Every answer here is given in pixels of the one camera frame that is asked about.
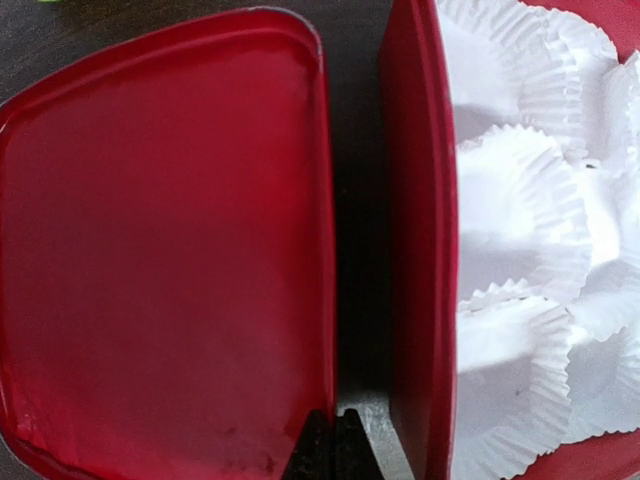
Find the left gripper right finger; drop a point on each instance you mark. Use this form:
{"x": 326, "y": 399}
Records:
{"x": 353, "y": 455}

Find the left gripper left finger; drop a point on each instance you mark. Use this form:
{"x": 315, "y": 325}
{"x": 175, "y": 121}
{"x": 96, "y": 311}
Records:
{"x": 312, "y": 456}

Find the red tin lid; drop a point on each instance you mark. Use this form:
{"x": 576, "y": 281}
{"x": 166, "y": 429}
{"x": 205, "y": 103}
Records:
{"x": 168, "y": 279}

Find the red tin box base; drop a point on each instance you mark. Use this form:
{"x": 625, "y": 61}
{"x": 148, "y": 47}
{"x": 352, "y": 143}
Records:
{"x": 420, "y": 142}

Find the white paper cupcake liners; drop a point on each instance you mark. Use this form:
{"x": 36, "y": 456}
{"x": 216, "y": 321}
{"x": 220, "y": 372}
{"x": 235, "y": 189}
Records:
{"x": 546, "y": 112}

